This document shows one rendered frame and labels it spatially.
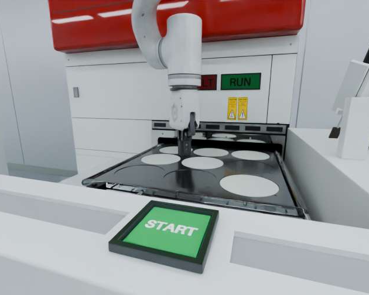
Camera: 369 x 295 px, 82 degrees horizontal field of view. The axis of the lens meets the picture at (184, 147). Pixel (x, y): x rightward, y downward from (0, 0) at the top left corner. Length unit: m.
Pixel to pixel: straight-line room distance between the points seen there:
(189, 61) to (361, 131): 0.35
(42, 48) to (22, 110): 0.93
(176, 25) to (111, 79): 0.39
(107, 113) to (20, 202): 0.66
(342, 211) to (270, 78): 0.48
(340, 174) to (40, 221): 0.30
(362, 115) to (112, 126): 0.74
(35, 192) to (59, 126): 3.04
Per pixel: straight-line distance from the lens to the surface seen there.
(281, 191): 0.39
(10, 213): 0.22
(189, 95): 0.51
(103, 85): 0.88
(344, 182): 0.30
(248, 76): 0.69
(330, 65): 2.28
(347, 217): 0.29
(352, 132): 0.37
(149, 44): 0.59
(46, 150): 3.55
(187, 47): 0.53
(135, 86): 0.80
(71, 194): 0.23
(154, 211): 0.17
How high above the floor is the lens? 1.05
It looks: 13 degrees down
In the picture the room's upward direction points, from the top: straight up
